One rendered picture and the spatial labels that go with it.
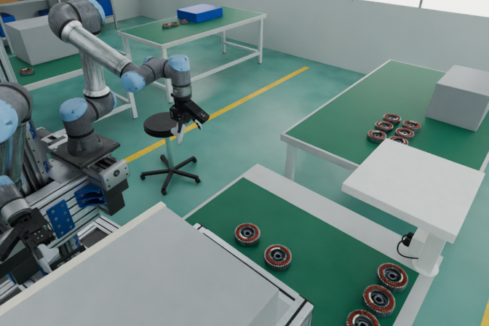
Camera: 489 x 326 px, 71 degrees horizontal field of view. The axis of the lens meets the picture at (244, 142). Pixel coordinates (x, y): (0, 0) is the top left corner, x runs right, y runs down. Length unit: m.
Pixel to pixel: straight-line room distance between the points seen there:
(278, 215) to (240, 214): 0.18
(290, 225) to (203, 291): 0.95
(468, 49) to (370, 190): 3.92
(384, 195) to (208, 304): 0.69
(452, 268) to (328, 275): 1.40
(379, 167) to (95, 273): 0.95
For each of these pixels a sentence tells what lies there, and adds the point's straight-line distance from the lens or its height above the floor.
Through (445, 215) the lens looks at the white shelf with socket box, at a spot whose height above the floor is 1.21.
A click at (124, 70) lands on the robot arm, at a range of 1.34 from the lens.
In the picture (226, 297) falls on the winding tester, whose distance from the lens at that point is 0.75.
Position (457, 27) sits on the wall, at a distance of 4.96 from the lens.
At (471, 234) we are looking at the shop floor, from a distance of 3.09.
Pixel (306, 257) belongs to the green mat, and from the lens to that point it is 1.55.
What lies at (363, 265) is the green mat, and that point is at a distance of 1.58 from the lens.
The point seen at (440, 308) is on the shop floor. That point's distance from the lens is 2.55.
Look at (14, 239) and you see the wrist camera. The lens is 1.29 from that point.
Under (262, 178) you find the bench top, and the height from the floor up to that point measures 0.75.
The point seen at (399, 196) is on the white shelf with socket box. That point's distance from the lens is 1.21.
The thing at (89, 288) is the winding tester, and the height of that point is 1.32.
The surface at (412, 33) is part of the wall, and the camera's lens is 5.10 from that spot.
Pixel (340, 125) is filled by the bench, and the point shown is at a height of 0.75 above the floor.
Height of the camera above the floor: 1.95
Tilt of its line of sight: 33 degrees down
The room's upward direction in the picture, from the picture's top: straight up
